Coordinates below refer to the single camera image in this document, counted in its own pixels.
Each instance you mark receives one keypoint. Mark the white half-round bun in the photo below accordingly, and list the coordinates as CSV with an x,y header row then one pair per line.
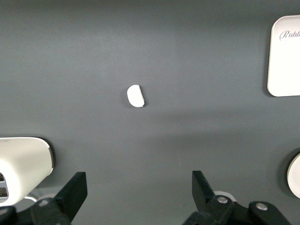
x,y
136,96

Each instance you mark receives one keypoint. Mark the cream round plate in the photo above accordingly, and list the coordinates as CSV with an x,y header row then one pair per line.
x,y
294,175

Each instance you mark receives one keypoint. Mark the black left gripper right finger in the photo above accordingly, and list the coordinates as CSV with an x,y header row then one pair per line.
x,y
204,201

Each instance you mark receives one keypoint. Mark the cream rectangular rabbit tray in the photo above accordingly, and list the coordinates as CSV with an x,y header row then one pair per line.
x,y
286,65

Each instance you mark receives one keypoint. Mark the cream white toaster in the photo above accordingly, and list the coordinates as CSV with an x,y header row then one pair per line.
x,y
23,164

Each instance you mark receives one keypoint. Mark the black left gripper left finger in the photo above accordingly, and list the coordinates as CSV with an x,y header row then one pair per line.
x,y
65,201

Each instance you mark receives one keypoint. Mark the dark grey table cover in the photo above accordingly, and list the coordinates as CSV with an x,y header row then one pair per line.
x,y
164,140

